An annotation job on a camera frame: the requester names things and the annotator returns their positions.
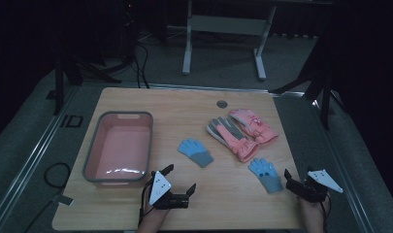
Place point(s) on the pink basin with grey rim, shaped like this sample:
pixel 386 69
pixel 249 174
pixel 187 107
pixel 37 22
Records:
pixel 119 149

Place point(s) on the person's right hand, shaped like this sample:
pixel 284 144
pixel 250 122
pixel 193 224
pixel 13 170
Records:
pixel 313 213

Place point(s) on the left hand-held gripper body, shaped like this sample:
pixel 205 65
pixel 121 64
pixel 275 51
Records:
pixel 160 189

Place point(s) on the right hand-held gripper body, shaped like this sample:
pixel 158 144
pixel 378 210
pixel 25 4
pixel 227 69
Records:
pixel 313 191

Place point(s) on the grey round table grommet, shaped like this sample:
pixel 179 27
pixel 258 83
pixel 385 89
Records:
pixel 222 104

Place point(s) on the dark equipment tower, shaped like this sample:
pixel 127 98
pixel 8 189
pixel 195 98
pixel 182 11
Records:
pixel 130 29

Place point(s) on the plain blue knit glove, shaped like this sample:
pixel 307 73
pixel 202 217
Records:
pixel 194 150

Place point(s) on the pink padded glove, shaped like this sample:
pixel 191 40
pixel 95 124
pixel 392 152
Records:
pixel 255 127
pixel 239 144

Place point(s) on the person's left hand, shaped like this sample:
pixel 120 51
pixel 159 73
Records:
pixel 155 216

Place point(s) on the black metal stand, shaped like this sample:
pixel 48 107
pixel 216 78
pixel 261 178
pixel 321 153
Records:
pixel 325 97
pixel 58 87

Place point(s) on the white desk frame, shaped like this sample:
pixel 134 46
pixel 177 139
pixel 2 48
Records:
pixel 226 25

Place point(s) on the blue glove with dark dots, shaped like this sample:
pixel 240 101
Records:
pixel 265 173

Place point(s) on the grey tape patch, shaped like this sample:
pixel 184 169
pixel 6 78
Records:
pixel 65 200

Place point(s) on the metal floor rail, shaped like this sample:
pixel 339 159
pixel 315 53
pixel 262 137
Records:
pixel 343 168
pixel 32 161
pixel 200 87

